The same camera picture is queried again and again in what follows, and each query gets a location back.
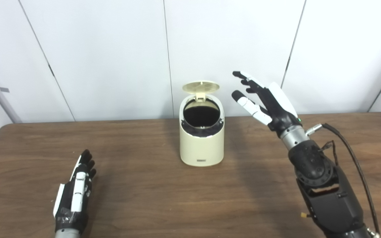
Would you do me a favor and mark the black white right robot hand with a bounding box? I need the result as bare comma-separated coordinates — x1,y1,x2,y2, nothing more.
232,71,303,138

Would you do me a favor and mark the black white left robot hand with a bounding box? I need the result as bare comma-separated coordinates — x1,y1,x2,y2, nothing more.
53,149,97,233

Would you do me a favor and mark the round cream bin lid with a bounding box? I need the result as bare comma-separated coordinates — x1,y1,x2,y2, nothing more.
182,81,220,99

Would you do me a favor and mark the cream-colored desktop trash bin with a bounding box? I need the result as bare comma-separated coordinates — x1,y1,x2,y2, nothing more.
179,94,225,167

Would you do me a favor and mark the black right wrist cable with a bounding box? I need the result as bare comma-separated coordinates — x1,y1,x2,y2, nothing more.
306,123,381,237

